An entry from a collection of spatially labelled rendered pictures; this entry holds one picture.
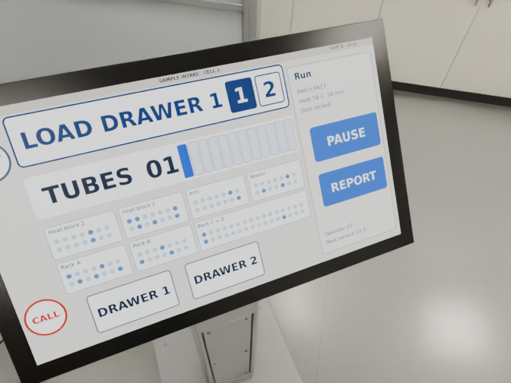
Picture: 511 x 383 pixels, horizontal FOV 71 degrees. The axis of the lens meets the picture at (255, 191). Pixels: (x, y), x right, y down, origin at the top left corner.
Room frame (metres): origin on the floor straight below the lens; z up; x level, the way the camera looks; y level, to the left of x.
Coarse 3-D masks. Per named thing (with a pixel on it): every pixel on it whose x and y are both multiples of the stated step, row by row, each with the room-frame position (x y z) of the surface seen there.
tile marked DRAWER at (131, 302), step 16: (160, 272) 0.19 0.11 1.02; (112, 288) 0.17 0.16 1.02; (128, 288) 0.17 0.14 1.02; (144, 288) 0.18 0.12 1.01; (160, 288) 0.18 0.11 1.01; (96, 304) 0.16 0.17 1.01; (112, 304) 0.16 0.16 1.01; (128, 304) 0.16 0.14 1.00; (144, 304) 0.16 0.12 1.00; (160, 304) 0.17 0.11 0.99; (176, 304) 0.17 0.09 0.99; (96, 320) 0.14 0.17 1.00; (112, 320) 0.15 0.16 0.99; (128, 320) 0.15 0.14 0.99
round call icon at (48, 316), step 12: (36, 300) 0.15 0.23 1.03; (48, 300) 0.15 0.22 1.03; (60, 300) 0.15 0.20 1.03; (24, 312) 0.14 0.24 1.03; (36, 312) 0.14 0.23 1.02; (48, 312) 0.14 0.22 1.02; (60, 312) 0.14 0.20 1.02; (24, 324) 0.13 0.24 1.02; (36, 324) 0.13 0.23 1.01; (48, 324) 0.13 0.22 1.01; (60, 324) 0.14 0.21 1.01; (72, 324) 0.14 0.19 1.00; (36, 336) 0.12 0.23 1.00; (48, 336) 0.12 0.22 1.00
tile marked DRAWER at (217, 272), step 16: (256, 240) 0.24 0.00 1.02; (208, 256) 0.22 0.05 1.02; (224, 256) 0.22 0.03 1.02; (240, 256) 0.22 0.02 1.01; (256, 256) 0.23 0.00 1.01; (192, 272) 0.20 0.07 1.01; (208, 272) 0.20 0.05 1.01; (224, 272) 0.21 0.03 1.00; (240, 272) 0.21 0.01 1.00; (256, 272) 0.21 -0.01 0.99; (192, 288) 0.19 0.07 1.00; (208, 288) 0.19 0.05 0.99; (224, 288) 0.19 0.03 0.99
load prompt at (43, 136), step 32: (128, 96) 0.32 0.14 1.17; (160, 96) 0.33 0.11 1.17; (192, 96) 0.34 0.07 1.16; (224, 96) 0.35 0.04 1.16; (256, 96) 0.36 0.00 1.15; (32, 128) 0.27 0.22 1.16; (64, 128) 0.28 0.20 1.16; (96, 128) 0.29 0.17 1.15; (128, 128) 0.29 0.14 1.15; (160, 128) 0.30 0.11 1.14; (192, 128) 0.31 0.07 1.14; (32, 160) 0.25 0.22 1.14
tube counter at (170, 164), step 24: (288, 120) 0.35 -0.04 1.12; (168, 144) 0.29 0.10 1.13; (192, 144) 0.30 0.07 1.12; (216, 144) 0.31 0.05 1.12; (240, 144) 0.31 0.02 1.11; (264, 144) 0.32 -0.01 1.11; (288, 144) 0.33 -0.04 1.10; (144, 168) 0.27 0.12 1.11; (168, 168) 0.28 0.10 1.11; (192, 168) 0.28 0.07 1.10; (216, 168) 0.29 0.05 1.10
